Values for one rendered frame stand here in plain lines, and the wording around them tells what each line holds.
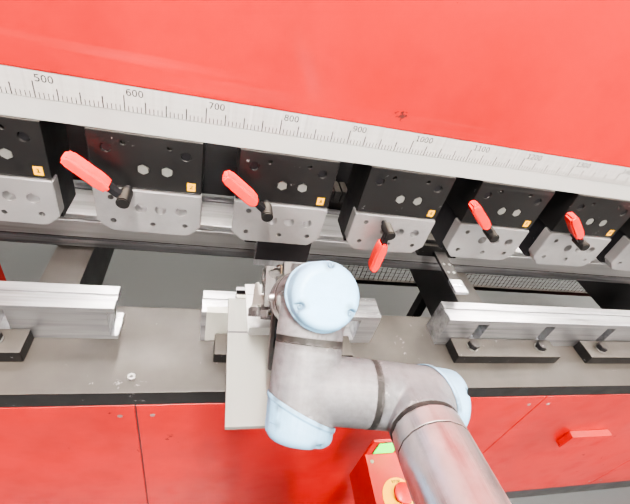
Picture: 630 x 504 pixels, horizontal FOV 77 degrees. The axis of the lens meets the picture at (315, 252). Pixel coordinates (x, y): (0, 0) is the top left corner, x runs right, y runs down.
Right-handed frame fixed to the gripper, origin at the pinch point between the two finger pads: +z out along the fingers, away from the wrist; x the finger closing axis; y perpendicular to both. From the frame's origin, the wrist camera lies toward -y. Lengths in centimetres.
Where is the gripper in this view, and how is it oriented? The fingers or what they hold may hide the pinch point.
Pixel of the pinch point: (272, 314)
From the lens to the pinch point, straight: 74.7
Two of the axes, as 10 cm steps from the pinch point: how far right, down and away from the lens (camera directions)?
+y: 0.3, -9.9, 1.6
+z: -2.6, 1.5, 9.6
